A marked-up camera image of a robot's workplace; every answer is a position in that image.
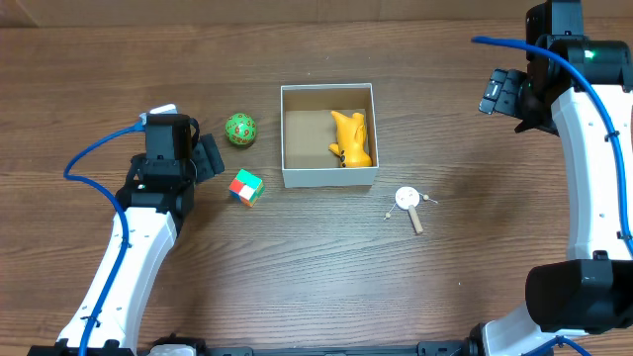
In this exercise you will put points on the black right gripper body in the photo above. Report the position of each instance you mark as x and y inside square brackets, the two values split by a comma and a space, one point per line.
[501, 94]

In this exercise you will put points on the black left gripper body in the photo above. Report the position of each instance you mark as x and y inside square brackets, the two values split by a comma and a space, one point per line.
[209, 158]

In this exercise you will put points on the colourful two-by-two puzzle cube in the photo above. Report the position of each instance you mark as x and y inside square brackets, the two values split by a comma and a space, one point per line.
[246, 187]

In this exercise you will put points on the yellow rubber toy animal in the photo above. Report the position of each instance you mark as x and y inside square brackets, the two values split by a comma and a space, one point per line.
[351, 136]

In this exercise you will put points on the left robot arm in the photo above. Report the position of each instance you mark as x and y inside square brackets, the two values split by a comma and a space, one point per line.
[150, 210]

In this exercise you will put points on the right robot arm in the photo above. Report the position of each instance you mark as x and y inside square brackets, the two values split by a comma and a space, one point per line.
[579, 90]

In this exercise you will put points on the green patterned ball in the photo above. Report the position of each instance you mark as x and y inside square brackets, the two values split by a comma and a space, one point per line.
[241, 129]

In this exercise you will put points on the white cardboard box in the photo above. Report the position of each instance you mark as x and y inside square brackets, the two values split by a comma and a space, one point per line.
[308, 128]

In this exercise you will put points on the small wooden rattle drum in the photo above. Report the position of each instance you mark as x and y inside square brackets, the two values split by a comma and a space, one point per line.
[407, 199]

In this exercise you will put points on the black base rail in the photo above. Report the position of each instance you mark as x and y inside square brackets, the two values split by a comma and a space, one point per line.
[191, 346]

